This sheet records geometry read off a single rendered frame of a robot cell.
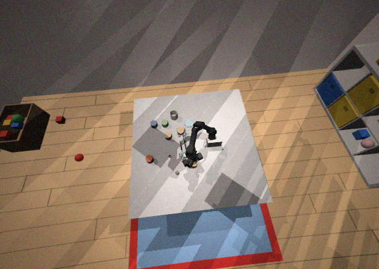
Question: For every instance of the brown cylinder with orange top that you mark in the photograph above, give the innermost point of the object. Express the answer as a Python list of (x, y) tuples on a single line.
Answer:
[(149, 159)]

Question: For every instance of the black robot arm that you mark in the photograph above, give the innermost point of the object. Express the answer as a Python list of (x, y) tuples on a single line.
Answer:
[(191, 150)]

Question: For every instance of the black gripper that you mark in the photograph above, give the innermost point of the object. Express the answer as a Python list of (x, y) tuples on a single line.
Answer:
[(198, 158)]

